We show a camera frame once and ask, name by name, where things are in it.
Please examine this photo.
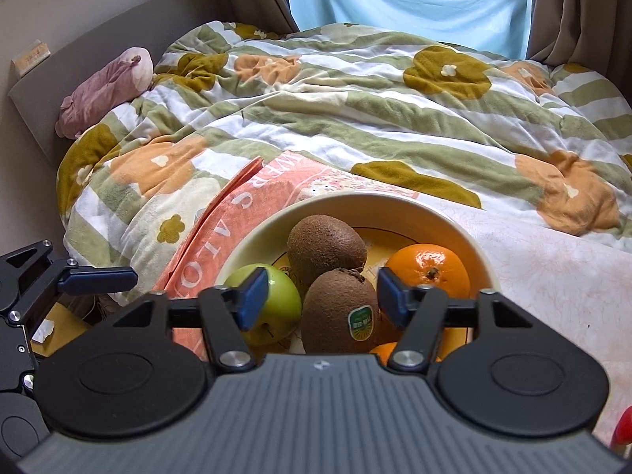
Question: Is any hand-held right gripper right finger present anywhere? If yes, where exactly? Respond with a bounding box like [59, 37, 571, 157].
[376, 267, 536, 372]

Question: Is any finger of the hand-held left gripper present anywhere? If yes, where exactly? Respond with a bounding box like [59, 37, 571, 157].
[0, 239, 139, 327]

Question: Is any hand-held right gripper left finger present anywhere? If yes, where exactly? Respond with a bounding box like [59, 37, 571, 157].
[113, 265, 270, 371]

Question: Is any green apple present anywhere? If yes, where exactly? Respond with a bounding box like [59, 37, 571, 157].
[224, 263, 303, 347]

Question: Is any large orange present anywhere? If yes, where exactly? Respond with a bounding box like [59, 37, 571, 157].
[384, 243, 472, 302]

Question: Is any small tangerine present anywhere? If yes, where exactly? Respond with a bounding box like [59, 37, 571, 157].
[368, 340, 442, 363]

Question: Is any kiwi with green sticker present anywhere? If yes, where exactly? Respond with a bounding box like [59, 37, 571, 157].
[301, 267, 381, 355]

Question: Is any plain brown kiwi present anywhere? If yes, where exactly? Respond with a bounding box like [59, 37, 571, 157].
[286, 214, 369, 290]

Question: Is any yellow cartoon bowl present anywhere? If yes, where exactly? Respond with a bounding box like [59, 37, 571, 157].
[214, 192, 503, 361]

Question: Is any white paper scrap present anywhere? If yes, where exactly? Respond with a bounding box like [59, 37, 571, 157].
[30, 320, 56, 344]

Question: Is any yellow cardboard box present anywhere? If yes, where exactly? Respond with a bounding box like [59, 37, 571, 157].
[30, 301, 107, 361]

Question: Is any white cloth with pink border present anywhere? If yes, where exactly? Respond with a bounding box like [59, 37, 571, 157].
[153, 150, 632, 450]

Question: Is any pink plush pillow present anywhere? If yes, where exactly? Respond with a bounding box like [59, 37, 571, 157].
[55, 47, 155, 140]

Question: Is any striped floral quilt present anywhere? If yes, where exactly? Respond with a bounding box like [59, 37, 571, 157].
[56, 21, 632, 307]

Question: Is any grey headboard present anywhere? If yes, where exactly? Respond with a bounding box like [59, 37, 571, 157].
[7, 0, 208, 164]

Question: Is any small beige box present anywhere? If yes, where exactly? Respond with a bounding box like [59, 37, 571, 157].
[11, 39, 51, 79]

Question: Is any small red fruit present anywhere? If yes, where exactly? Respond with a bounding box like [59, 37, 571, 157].
[611, 404, 632, 452]

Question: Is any light blue window cloth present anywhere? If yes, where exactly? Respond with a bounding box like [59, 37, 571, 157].
[281, 0, 534, 60]

